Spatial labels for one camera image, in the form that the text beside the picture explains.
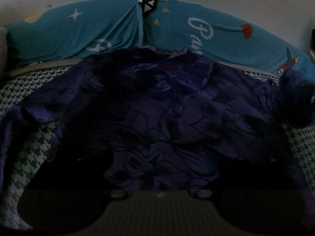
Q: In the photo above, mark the teal star-print cushion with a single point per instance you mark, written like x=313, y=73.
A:
x=61, y=34

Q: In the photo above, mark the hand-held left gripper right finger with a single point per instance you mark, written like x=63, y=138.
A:
x=219, y=169

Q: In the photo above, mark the black white patterned cloth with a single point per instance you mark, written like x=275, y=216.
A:
x=147, y=5

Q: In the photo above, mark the purple floral garment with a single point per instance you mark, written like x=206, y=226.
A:
x=160, y=108

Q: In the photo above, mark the teal script-print cushion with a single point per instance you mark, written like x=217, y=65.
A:
x=233, y=44

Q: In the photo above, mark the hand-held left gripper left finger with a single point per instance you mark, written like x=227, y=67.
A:
x=103, y=162

